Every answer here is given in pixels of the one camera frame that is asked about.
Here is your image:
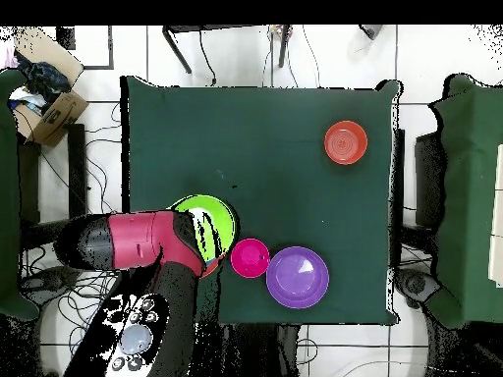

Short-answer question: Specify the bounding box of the green bowl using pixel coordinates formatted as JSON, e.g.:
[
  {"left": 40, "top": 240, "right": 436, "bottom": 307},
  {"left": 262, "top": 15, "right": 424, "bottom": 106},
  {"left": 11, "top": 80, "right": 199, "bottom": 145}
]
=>
[{"left": 168, "top": 193, "right": 240, "bottom": 264}]

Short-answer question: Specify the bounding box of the pink bowl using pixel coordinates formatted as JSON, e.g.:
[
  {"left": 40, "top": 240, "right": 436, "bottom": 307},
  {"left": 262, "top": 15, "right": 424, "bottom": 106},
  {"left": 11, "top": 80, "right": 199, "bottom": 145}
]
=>
[{"left": 230, "top": 238, "right": 271, "bottom": 280}]

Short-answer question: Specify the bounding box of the wide red bowl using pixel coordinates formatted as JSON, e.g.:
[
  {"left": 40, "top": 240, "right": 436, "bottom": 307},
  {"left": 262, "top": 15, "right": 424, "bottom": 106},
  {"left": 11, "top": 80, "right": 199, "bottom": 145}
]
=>
[{"left": 201, "top": 252, "right": 230, "bottom": 279}]

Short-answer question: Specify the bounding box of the purple bowl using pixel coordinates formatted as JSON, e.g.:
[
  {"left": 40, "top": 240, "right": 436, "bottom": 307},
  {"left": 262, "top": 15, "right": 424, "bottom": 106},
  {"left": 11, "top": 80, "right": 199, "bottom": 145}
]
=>
[{"left": 265, "top": 245, "right": 330, "bottom": 310}]

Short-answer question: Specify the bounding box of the dark green table cloth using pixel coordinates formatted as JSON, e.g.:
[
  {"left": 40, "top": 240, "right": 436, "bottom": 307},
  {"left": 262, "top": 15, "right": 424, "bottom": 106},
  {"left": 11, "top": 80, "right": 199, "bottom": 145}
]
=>
[{"left": 125, "top": 76, "right": 400, "bottom": 325}]

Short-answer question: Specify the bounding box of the small orange bowl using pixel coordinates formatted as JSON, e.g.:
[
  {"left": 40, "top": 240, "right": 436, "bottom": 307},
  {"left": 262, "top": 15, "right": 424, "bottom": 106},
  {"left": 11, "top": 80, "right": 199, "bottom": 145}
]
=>
[{"left": 323, "top": 120, "right": 369, "bottom": 166}]

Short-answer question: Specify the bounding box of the black bench stand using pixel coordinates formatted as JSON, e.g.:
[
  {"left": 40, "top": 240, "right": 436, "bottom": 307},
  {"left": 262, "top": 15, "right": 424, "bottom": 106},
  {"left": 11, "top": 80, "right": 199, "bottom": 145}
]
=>
[{"left": 17, "top": 123, "right": 90, "bottom": 262}]

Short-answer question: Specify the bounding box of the black chair base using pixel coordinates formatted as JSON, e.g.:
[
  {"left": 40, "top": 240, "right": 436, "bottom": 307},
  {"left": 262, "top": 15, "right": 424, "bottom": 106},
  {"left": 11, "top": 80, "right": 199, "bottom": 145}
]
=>
[
  {"left": 394, "top": 266, "right": 441, "bottom": 309},
  {"left": 23, "top": 264, "right": 82, "bottom": 301}
]

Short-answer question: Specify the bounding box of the green covered table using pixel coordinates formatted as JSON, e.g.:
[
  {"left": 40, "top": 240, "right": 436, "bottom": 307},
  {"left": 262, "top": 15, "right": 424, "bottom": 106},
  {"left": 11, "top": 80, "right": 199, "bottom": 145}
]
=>
[
  {"left": 425, "top": 74, "right": 503, "bottom": 329},
  {"left": 0, "top": 68, "right": 40, "bottom": 321}
]

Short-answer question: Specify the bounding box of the person's foot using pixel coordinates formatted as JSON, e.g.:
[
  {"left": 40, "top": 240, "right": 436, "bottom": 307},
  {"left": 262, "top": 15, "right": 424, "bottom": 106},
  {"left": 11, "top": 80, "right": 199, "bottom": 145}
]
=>
[{"left": 359, "top": 24, "right": 385, "bottom": 41}]

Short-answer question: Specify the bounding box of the cardboard box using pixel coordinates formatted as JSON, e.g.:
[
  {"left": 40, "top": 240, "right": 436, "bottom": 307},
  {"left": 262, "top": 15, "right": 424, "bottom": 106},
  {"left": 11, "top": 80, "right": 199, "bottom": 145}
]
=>
[{"left": 13, "top": 27, "right": 89, "bottom": 148}]

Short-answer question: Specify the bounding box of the tangle of black cables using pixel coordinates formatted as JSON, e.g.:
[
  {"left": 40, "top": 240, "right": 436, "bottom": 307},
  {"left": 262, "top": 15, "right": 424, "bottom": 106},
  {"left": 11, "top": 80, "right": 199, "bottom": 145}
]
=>
[{"left": 19, "top": 101, "right": 127, "bottom": 354}]

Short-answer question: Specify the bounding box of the black metal table frame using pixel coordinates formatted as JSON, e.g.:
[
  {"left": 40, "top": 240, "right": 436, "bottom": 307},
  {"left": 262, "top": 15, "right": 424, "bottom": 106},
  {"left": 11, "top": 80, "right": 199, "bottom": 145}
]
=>
[{"left": 161, "top": 24, "right": 294, "bottom": 75}]

